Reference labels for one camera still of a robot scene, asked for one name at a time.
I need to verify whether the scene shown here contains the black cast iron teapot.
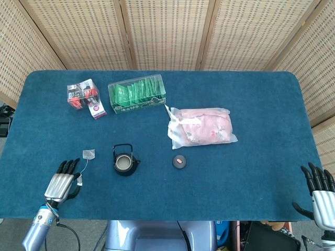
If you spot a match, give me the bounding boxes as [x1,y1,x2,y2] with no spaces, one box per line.
[112,143,141,177]

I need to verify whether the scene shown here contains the white purple tea sachet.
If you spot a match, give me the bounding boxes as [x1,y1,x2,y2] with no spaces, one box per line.
[88,98,107,120]

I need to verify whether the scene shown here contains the grey braided cable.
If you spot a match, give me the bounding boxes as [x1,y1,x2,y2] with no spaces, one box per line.
[301,235,324,248]

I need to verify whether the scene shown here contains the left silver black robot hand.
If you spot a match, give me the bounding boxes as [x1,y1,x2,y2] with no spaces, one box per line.
[43,157,82,208]

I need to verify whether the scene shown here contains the tea bag with string tag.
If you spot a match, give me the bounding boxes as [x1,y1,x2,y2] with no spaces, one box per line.
[77,148,96,186]

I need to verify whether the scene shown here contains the black equipment on floor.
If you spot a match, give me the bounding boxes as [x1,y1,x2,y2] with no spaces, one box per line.
[0,104,14,137]

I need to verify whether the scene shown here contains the woven bamboo screen panel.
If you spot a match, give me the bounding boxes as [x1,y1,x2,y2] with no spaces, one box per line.
[119,0,217,71]
[200,0,324,71]
[0,0,66,101]
[272,0,335,173]
[19,0,133,71]

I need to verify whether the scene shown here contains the black flat case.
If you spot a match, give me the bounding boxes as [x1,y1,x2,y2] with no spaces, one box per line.
[243,221,302,251]

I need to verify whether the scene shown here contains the clear box red black packets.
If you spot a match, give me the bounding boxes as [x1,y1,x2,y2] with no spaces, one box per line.
[66,78,100,110]

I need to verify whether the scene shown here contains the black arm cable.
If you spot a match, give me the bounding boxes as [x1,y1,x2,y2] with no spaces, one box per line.
[56,219,81,251]

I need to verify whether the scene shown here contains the black teapot lid pink knob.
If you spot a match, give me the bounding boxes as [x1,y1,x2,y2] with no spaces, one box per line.
[172,155,188,169]

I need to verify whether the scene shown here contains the clear box green packets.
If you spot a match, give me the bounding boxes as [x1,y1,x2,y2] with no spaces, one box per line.
[108,74,168,115]

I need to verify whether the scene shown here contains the pink floral cloth plastic bag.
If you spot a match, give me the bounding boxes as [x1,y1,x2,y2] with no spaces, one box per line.
[164,104,238,150]

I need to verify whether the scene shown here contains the blue carpet table mat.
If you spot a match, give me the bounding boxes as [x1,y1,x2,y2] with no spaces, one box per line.
[0,70,327,222]

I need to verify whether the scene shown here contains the blue-grey robot torso base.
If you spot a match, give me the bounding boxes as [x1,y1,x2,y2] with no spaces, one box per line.
[104,220,218,251]

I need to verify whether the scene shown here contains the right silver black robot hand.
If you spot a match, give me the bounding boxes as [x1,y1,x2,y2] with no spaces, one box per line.
[292,162,335,230]

